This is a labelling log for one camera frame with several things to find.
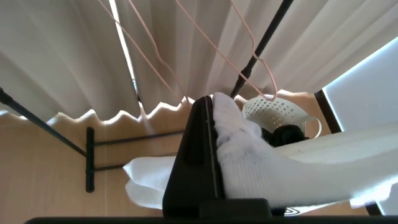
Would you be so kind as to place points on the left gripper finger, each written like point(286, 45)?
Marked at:
point(192, 186)

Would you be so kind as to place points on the white printed garment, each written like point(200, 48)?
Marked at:
point(264, 174)

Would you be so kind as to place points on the black clothes rack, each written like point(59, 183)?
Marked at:
point(90, 155)

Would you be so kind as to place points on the white laundry basket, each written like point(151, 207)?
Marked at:
point(273, 112)

